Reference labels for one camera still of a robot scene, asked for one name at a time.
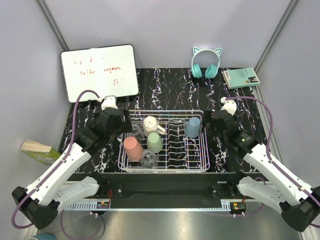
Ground white dry-erase board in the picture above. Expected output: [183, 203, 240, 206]
[60, 44, 139, 103]

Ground teal cat-ear headphones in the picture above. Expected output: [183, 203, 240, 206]
[191, 46, 223, 79]

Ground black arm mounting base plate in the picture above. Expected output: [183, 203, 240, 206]
[67, 172, 271, 211]

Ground pink plastic cup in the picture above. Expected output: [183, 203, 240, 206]
[123, 136, 144, 161]

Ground blue plastic cup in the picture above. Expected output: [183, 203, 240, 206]
[185, 117, 201, 138]

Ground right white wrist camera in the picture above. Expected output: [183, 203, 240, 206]
[220, 97, 237, 116]

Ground green plastic cup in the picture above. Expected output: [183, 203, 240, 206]
[147, 132, 163, 154]

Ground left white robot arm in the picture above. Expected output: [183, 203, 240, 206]
[11, 107, 132, 230]

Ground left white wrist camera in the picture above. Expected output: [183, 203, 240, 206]
[101, 95, 118, 110]

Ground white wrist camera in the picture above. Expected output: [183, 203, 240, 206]
[220, 97, 237, 116]
[101, 95, 118, 110]

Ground clear glass at rack back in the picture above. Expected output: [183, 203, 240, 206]
[130, 123, 145, 142]

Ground white faceted mug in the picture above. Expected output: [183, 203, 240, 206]
[142, 116, 167, 137]

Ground white wire dish rack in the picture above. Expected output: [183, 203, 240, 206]
[117, 109, 211, 173]

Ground blue round object at bottom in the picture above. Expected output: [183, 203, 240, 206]
[28, 233, 56, 240]

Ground teal paperback book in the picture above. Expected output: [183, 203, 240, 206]
[221, 67, 260, 90]

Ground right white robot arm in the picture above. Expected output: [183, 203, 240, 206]
[201, 109, 320, 232]

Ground clear glass near rack front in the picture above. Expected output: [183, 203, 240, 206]
[141, 149, 158, 169]

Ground green box with wood top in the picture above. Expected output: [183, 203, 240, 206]
[20, 139, 61, 165]

